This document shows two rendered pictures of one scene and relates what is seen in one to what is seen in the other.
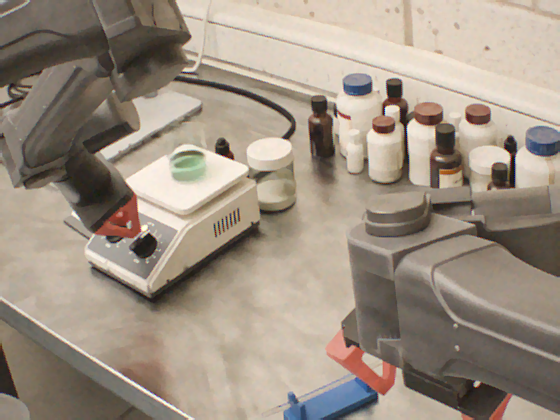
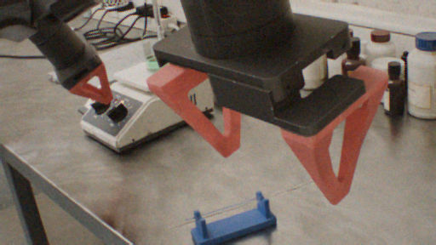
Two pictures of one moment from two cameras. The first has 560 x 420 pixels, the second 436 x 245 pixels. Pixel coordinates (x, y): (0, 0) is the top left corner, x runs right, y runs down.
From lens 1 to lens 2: 46 cm
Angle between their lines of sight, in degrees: 12
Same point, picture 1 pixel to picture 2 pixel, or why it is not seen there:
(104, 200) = (77, 64)
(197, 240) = (159, 112)
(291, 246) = not seen: hidden behind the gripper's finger
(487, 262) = not seen: outside the picture
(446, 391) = (256, 92)
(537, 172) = (424, 64)
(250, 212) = (204, 99)
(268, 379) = (188, 207)
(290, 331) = (216, 175)
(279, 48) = not seen: hidden behind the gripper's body
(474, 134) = (377, 49)
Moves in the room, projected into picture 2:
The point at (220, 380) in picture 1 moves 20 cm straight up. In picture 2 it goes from (150, 206) to (123, 63)
